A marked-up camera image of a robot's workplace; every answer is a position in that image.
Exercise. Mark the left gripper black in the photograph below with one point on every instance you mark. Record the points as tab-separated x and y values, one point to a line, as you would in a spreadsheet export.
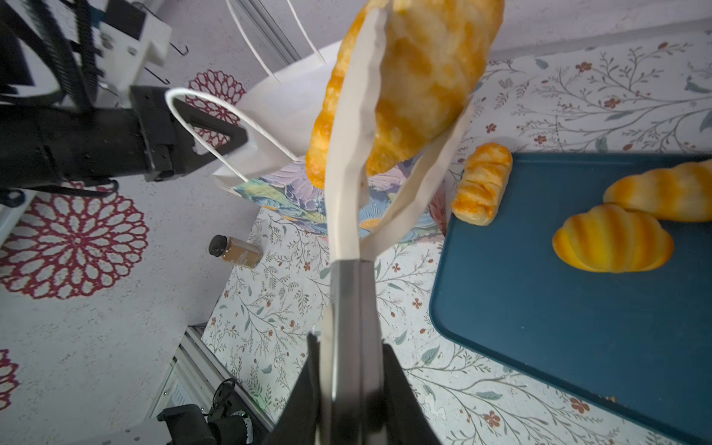
43	146

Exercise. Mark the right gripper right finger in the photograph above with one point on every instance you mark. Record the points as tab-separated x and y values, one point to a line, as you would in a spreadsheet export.
386	400

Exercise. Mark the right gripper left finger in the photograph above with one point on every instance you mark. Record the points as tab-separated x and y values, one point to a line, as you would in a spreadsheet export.
354	407

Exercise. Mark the floral paper gift bag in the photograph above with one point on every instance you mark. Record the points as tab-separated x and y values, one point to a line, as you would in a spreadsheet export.
278	115

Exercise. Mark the croissant bread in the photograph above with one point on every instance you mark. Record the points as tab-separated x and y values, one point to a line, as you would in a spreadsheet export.
437	51
678	194

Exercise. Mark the small croissant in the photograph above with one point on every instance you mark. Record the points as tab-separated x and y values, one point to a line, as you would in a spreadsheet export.
609	239

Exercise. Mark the striped bread roll upper left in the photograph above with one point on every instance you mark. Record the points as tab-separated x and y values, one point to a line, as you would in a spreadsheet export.
484	181

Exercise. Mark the croissant bread top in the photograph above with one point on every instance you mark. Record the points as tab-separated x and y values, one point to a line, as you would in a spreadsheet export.
678	194

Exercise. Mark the brown spice bottle black cap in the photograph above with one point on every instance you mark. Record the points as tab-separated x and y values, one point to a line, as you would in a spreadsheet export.
235	251

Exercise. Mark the teal serving tray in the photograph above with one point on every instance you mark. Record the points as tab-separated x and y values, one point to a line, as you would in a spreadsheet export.
638	345

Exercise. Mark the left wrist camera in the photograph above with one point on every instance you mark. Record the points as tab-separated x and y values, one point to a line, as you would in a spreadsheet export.
127	37

